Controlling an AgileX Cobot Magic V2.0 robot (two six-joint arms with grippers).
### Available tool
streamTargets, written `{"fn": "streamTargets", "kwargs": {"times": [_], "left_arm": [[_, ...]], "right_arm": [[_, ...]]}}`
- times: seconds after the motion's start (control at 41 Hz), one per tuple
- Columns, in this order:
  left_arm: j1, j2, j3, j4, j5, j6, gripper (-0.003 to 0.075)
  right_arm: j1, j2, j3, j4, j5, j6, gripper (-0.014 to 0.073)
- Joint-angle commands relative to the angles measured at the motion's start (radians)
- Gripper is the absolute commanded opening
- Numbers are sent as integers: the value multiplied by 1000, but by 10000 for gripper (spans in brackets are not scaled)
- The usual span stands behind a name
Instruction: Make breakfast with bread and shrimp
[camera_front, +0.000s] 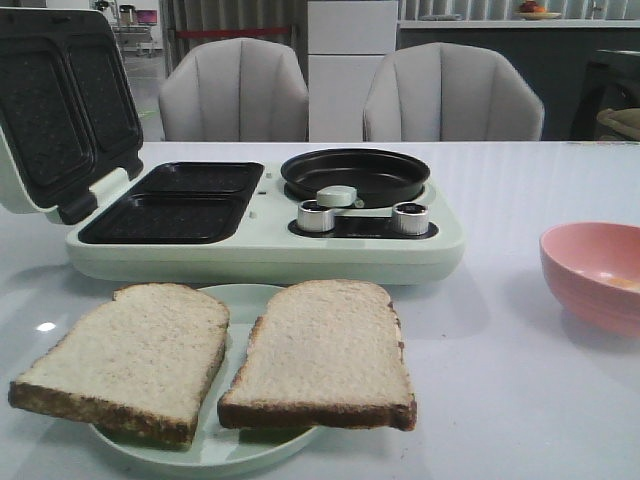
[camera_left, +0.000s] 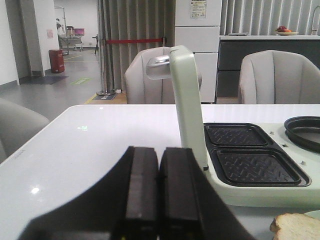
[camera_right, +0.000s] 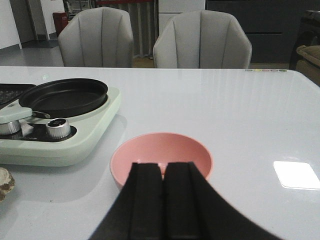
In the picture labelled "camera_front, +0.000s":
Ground right silver control knob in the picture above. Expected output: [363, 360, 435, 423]
[391, 202, 430, 236]

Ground pink bowl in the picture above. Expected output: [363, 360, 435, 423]
[539, 221, 639, 338]

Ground grey upholstered chair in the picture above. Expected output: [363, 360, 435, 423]
[159, 38, 309, 142]
[363, 42, 545, 142]

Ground mint green round plate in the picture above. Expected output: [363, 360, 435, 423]
[91, 284, 324, 479]

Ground orange shrimp pieces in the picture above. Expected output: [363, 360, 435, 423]
[606, 277, 640, 291]

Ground left grey upholstered chair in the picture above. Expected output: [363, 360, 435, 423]
[159, 38, 309, 142]

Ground left silver control knob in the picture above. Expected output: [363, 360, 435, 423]
[296, 200, 335, 233]

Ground right grey upholstered chair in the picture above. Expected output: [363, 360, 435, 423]
[363, 42, 545, 142]

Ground mint green breakfast maker base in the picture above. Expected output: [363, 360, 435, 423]
[66, 162, 465, 285]

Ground beige cushion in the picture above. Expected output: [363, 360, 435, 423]
[596, 108, 640, 141]

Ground white cabinet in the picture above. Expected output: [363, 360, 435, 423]
[307, 1, 399, 142]

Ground fruit plate on counter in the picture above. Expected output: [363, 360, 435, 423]
[516, 0, 562, 20]

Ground bread slice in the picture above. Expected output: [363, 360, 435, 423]
[8, 283, 230, 448]
[217, 279, 417, 431]

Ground mint green breakfast maker lid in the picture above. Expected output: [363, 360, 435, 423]
[1, 7, 143, 224]

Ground silver control knob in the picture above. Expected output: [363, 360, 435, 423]
[391, 202, 430, 236]
[296, 200, 335, 233]

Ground dark washing machine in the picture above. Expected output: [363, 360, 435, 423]
[570, 49, 639, 141]

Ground round black frying pan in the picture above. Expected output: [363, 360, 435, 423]
[280, 148, 431, 209]

